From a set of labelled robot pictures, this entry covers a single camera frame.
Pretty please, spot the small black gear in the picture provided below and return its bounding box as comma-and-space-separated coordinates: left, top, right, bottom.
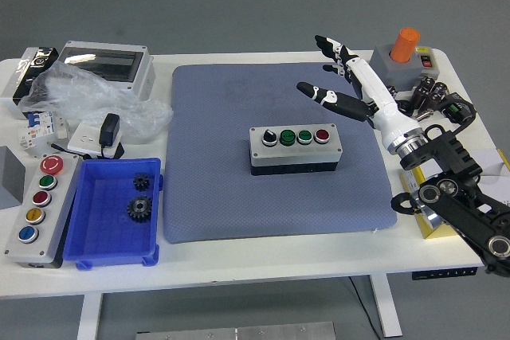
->
132, 173, 151, 192

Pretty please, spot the large black gear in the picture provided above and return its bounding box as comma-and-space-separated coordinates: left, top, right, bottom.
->
126, 195, 154, 221

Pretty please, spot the grey four-button control box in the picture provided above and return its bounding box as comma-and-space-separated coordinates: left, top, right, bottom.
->
249, 123, 343, 177

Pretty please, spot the black cable under table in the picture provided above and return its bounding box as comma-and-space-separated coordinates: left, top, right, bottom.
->
348, 276, 379, 340

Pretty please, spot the clear plastic bag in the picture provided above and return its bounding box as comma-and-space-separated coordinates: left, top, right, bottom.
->
18, 64, 175, 140

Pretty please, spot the white yellow carton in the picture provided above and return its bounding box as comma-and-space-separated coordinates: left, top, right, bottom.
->
400, 148, 510, 240

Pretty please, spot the grey metal floor plate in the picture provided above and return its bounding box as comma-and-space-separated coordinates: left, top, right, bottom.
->
135, 321, 336, 340

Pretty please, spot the orange cylinder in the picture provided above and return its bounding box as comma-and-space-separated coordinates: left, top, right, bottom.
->
389, 27, 422, 64

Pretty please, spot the black table control panel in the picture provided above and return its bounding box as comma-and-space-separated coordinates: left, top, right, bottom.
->
412, 266, 478, 281

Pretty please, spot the white wall socket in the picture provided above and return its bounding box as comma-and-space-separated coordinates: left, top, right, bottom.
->
66, 122, 124, 158

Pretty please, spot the white table leg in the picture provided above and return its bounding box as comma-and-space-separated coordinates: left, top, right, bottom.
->
368, 274, 403, 338
76, 293, 104, 340

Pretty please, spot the white box glossy black panel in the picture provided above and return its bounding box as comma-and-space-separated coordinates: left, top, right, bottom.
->
0, 46, 60, 120

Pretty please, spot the grey distribution box clear lid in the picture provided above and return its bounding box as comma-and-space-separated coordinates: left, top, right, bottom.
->
51, 40, 156, 101

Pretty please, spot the grey block base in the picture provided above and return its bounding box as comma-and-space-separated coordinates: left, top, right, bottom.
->
367, 45, 426, 92

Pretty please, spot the grey metal box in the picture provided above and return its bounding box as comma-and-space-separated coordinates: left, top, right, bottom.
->
0, 145, 27, 210

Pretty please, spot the blue plastic bin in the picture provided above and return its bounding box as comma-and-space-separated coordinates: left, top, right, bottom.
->
62, 157, 165, 271

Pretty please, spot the black adapter cord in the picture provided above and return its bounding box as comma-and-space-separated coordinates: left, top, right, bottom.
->
47, 140, 125, 160

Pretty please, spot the grey-blue mat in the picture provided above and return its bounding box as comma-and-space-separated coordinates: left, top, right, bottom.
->
162, 61, 398, 244

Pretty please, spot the black green terminal module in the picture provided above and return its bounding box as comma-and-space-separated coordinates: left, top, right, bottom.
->
440, 92, 478, 125

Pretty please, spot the white blue circuit breaker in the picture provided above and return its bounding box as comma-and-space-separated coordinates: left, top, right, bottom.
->
18, 110, 71, 158

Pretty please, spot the black power adapter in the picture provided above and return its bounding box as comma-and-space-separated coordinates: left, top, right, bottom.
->
98, 112, 121, 149

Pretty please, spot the grey five-button control box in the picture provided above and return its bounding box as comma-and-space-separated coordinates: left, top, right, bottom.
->
3, 152, 83, 269

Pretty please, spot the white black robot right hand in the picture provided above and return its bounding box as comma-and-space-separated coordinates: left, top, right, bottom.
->
296, 34, 422, 147

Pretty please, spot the white red-black switch box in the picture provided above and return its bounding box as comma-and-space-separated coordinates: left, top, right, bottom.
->
414, 45, 441, 80

